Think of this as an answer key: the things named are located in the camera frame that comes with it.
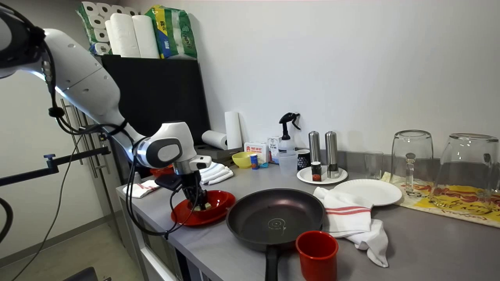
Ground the small white box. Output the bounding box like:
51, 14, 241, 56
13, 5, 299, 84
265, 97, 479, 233
265, 139, 279, 164

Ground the small white plate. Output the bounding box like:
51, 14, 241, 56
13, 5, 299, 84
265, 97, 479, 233
295, 165, 348, 187

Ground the red cup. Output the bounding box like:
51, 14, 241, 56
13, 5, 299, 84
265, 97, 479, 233
293, 229, 340, 281

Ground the small dark spice jar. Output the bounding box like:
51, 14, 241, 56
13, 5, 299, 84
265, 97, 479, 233
309, 161, 323, 183

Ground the small white cloth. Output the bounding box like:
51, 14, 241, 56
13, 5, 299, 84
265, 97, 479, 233
115, 178, 160, 200

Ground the black frying pan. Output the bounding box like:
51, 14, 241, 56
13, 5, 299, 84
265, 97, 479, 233
224, 187, 329, 281

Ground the green yellow package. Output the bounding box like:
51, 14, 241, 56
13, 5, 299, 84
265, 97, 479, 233
145, 5, 198, 61

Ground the clear spray bottle black nozzle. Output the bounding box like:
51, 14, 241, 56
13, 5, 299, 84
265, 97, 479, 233
274, 111, 301, 169

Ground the small round container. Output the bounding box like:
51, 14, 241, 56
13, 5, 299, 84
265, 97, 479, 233
295, 148, 312, 172

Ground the white paper towel pack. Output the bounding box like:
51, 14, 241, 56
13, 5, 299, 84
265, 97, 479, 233
104, 12, 160, 61

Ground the toilet paper pack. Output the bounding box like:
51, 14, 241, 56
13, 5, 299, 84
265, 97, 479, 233
76, 0, 137, 56

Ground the red plate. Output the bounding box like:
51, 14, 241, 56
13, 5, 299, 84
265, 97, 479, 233
170, 189, 237, 228

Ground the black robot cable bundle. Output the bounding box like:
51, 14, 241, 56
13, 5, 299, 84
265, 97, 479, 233
121, 150, 184, 237

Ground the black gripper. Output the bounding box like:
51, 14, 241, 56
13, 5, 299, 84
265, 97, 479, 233
176, 170, 210, 212

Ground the small red plastic object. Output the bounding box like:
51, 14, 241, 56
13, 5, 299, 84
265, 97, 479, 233
149, 164, 176, 179

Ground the yellow patterned mat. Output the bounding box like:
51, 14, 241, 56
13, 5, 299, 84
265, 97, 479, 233
379, 170, 500, 229

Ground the metal rack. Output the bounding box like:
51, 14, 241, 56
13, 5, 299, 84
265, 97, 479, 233
60, 95, 123, 247

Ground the steel grinder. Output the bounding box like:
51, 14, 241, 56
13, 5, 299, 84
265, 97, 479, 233
323, 130, 340, 178
306, 130, 321, 169

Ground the large white plate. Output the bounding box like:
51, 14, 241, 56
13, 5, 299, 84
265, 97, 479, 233
331, 178, 402, 208

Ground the narrow upturned glass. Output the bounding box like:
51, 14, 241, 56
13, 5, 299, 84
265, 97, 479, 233
388, 128, 435, 198

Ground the white red-striped towel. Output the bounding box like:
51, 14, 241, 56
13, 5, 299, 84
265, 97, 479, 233
312, 186, 390, 270

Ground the red bowl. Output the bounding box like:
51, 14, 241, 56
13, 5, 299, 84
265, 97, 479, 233
187, 189, 235, 215

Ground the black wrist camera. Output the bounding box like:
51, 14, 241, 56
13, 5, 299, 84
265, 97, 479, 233
154, 173, 182, 190

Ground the wide upturned glass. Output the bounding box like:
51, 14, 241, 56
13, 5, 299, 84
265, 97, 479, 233
435, 133, 500, 197

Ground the steel table base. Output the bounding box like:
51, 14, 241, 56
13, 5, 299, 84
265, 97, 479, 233
115, 189, 209, 281

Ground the black camera boom pole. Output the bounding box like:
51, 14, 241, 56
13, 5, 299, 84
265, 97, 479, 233
0, 147, 112, 187

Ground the folded white blue-striped towel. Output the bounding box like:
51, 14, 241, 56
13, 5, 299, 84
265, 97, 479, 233
199, 161, 234, 187

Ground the white paper towel roll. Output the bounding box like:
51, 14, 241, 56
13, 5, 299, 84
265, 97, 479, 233
223, 109, 243, 151
199, 130, 229, 151

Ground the yellow bowl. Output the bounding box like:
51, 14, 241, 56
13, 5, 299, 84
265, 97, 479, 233
229, 150, 254, 170

